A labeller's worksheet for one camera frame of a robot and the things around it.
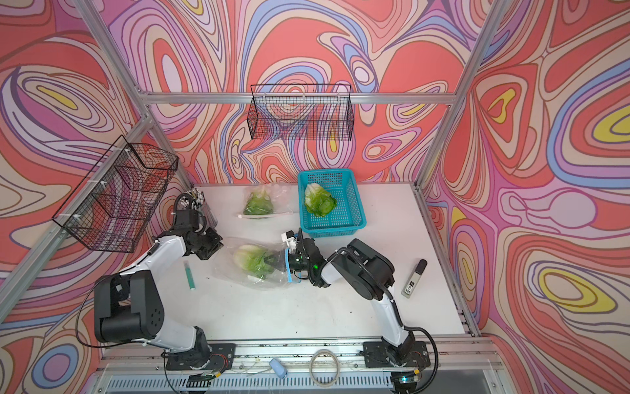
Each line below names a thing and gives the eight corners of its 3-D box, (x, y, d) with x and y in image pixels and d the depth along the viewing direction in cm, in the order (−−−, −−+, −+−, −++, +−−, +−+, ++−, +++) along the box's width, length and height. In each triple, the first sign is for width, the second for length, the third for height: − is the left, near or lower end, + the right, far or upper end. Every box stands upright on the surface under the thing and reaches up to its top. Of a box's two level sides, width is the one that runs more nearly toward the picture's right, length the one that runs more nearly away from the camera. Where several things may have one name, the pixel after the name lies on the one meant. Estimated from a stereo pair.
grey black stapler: (400, 294, 86) (403, 289, 83) (417, 262, 94) (421, 257, 91) (407, 299, 85) (411, 295, 82) (424, 267, 93) (428, 262, 90)
